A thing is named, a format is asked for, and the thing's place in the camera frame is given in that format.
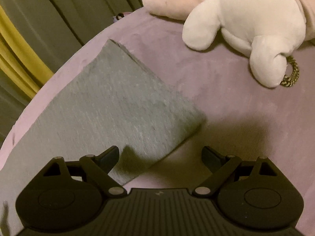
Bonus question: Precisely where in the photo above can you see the braided yellow black cord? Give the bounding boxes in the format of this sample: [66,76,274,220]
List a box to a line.
[279,55,301,89]

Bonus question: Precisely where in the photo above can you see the yellow curtain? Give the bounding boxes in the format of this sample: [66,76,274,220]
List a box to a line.
[1,9,53,99]

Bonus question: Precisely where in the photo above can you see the grey knit pants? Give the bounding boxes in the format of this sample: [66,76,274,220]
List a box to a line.
[1,40,205,235]

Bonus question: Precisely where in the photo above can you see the grey curtain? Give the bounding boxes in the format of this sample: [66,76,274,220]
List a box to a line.
[1,0,142,140]

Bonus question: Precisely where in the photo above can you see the pink plush bed blanket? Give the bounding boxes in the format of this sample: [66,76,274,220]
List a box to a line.
[1,9,314,235]

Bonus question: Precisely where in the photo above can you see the black patterned pouch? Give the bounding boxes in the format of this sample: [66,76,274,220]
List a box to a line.
[113,12,132,23]

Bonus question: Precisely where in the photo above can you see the white plush toy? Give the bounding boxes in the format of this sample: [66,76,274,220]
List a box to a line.
[182,0,307,89]

